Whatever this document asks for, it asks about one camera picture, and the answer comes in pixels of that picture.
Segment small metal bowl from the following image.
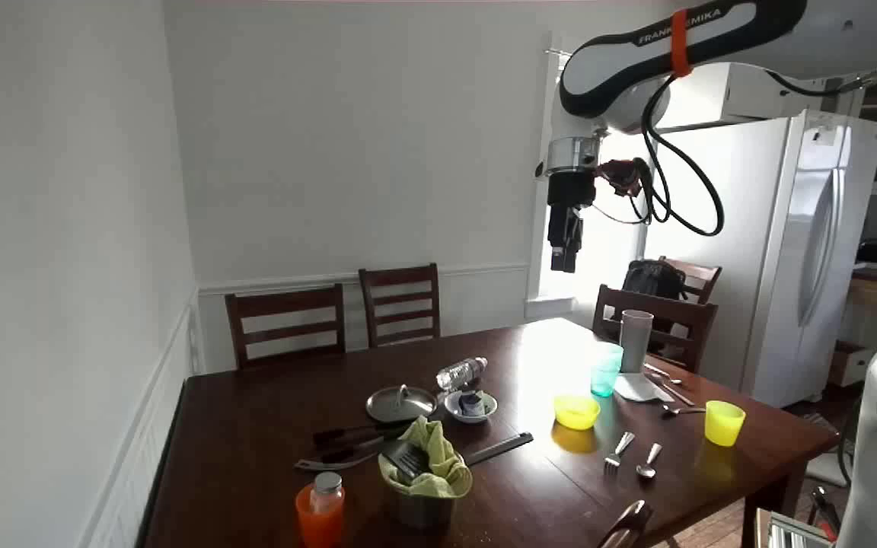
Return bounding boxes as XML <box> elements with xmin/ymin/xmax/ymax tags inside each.
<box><xmin>439</xmin><ymin>386</ymin><xmax>503</xmax><ymax>427</ymax></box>

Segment black serving spoon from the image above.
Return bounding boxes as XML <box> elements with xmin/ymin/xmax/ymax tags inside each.
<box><xmin>292</xmin><ymin>443</ymin><xmax>393</xmax><ymax>479</ymax></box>

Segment silver spoon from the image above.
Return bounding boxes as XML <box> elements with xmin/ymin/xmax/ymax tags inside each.
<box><xmin>634</xmin><ymin>443</ymin><xmax>667</xmax><ymax>484</ymax></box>
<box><xmin>657</xmin><ymin>398</ymin><xmax>707</xmax><ymax>422</ymax></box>

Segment bright window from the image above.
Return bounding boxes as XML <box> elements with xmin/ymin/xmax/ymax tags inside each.
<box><xmin>526</xmin><ymin>41</ymin><xmax>664</xmax><ymax>309</ymax></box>

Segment black backpack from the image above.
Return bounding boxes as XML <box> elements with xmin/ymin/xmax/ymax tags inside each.
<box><xmin>622</xmin><ymin>257</ymin><xmax>690</xmax><ymax>301</ymax></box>

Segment silver knife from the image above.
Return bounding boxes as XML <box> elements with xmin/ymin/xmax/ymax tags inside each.
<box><xmin>644</xmin><ymin>358</ymin><xmax>702</xmax><ymax>409</ymax></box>

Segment small metal pot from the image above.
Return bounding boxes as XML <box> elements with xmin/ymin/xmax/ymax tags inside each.
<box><xmin>382</xmin><ymin>475</ymin><xmax>464</xmax><ymax>535</ymax></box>

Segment yellow plastic bowl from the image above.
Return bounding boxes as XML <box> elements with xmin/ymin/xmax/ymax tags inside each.
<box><xmin>551</xmin><ymin>393</ymin><xmax>604</xmax><ymax>434</ymax></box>

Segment white plate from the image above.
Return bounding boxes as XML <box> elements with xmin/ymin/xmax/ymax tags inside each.
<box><xmin>615</xmin><ymin>370</ymin><xmax>676</xmax><ymax>406</ymax></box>

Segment grey tall tumbler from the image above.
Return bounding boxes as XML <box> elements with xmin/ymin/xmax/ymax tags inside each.
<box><xmin>615</xmin><ymin>309</ymin><xmax>657</xmax><ymax>377</ymax></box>

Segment silver fork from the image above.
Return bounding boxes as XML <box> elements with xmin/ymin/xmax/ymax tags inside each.
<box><xmin>604</xmin><ymin>431</ymin><xmax>641</xmax><ymax>472</ymax></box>

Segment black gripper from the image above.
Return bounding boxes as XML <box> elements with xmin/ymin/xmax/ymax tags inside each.
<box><xmin>547</xmin><ymin>167</ymin><xmax>597</xmax><ymax>273</ymax></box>

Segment orange cable strap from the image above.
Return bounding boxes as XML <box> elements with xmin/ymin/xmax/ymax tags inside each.
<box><xmin>667</xmin><ymin>11</ymin><xmax>696</xmax><ymax>79</ymax></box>

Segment silver pan lid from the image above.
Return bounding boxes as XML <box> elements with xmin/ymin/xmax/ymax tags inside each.
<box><xmin>364</xmin><ymin>382</ymin><xmax>439</xmax><ymax>427</ymax></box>

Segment clear plastic water bottle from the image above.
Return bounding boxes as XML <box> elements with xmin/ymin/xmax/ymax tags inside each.
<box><xmin>433</xmin><ymin>355</ymin><xmax>495</xmax><ymax>397</ymax></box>

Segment yellow plastic cup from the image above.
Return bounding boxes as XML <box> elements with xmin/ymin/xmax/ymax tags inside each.
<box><xmin>702</xmin><ymin>398</ymin><xmax>749</xmax><ymax>452</ymax></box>

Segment teal translucent cup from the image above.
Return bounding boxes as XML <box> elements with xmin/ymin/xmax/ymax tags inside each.
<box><xmin>587</xmin><ymin>340</ymin><xmax>628</xmax><ymax>403</ymax></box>

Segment yellow-green cloth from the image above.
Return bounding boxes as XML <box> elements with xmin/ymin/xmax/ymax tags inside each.
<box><xmin>376</xmin><ymin>416</ymin><xmax>477</xmax><ymax>504</ymax></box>

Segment white refrigerator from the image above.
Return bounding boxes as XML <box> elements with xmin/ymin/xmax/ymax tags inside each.
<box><xmin>649</xmin><ymin>106</ymin><xmax>877</xmax><ymax>413</ymax></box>

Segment black spatula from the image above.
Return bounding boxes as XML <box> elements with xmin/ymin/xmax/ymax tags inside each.
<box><xmin>307</xmin><ymin>422</ymin><xmax>416</xmax><ymax>457</ymax></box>

